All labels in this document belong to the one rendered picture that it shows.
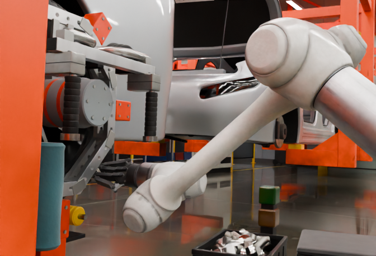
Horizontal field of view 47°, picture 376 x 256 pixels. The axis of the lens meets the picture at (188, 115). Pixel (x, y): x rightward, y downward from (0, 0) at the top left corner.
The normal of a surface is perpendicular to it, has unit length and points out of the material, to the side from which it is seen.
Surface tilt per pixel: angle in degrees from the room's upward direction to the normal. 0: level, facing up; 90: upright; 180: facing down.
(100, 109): 90
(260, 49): 90
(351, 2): 90
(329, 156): 90
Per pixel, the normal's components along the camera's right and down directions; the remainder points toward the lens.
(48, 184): 0.51, -0.03
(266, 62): -0.73, -0.14
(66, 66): -0.46, -0.06
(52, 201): 0.69, 0.04
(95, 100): 0.89, 0.01
